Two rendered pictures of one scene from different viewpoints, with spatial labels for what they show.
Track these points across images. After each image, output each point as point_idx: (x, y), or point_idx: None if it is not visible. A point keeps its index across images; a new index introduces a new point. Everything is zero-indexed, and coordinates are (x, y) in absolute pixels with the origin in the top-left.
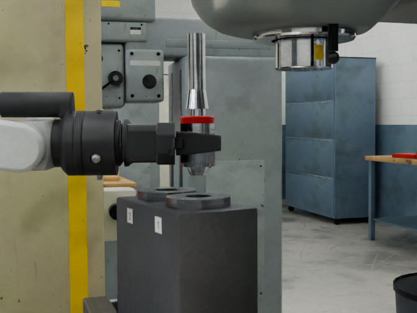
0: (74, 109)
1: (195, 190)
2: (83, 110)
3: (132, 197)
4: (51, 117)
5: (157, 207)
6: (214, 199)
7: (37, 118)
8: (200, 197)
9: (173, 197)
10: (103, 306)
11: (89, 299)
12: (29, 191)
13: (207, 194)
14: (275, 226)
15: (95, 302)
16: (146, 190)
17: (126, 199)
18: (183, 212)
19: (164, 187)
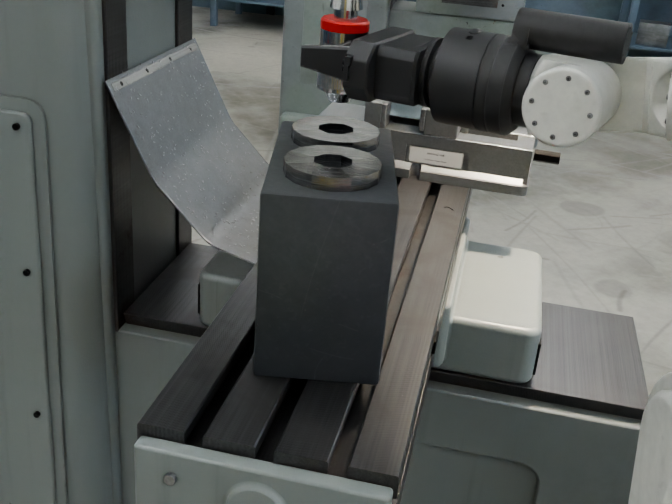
0: (512, 36)
1: (300, 147)
2: (501, 34)
3: (375, 194)
4: (543, 58)
5: (390, 148)
6: (335, 116)
7: (567, 59)
8: (342, 123)
9: (370, 133)
10: (380, 424)
11: (390, 467)
12: None
13: (316, 129)
14: None
15: (387, 445)
16: (369, 163)
17: (393, 188)
18: (382, 129)
19: (322, 170)
